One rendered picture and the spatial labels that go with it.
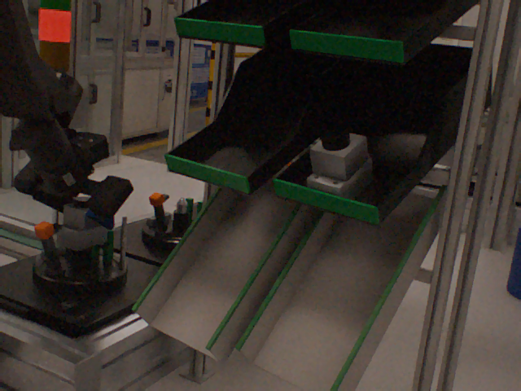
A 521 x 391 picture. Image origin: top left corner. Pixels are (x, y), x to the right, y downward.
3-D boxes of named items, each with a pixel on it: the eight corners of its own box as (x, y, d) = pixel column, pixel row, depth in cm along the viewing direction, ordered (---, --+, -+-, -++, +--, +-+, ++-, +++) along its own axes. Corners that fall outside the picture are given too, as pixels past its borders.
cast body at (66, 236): (77, 252, 96) (79, 205, 94) (55, 244, 98) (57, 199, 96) (116, 239, 103) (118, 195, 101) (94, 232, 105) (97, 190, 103)
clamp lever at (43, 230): (55, 274, 94) (42, 230, 90) (45, 270, 95) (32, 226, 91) (72, 260, 97) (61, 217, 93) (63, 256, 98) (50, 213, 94)
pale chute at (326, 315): (344, 411, 69) (331, 396, 66) (249, 363, 77) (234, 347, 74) (453, 204, 79) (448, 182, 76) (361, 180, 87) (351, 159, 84)
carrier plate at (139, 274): (81, 341, 86) (82, 326, 85) (-40, 290, 96) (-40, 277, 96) (189, 287, 106) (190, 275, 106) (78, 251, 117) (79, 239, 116)
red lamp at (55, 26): (54, 41, 108) (54, 10, 107) (32, 38, 110) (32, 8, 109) (76, 42, 112) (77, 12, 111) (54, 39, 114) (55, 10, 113)
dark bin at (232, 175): (249, 196, 73) (236, 138, 69) (168, 171, 81) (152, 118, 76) (378, 88, 89) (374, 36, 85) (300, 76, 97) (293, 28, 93)
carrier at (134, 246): (194, 285, 107) (200, 212, 104) (85, 249, 118) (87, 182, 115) (265, 250, 128) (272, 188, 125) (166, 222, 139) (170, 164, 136)
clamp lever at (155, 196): (164, 235, 116) (156, 199, 112) (155, 232, 117) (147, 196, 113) (176, 223, 119) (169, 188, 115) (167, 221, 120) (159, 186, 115)
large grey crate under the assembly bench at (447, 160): (478, 174, 590) (483, 150, 585) (410, 163, 609) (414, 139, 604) (479, 167, 628) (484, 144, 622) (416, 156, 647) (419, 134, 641)
